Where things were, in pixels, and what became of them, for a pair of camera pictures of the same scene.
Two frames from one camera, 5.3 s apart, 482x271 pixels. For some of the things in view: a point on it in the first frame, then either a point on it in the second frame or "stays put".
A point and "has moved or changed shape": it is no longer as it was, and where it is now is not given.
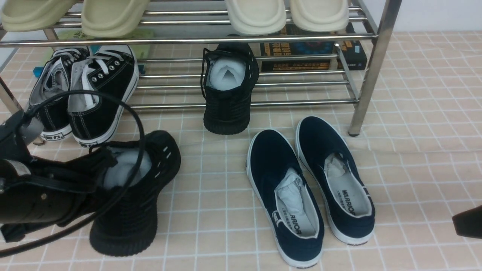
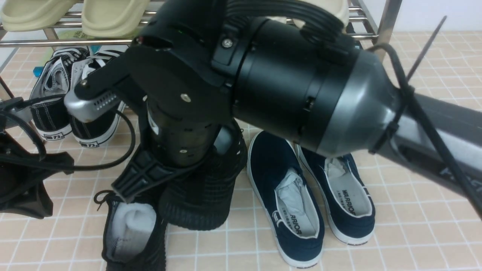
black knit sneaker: (228, 73) has moved or changed shape
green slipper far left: (23, 15) stays put
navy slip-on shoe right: (337, 179) stays put
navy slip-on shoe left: (285, 197) stays put
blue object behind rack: (37, 71) stays put
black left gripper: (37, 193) -> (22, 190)
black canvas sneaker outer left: (53, 114) stays put
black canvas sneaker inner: (95, 118) stays put
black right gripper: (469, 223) -> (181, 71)
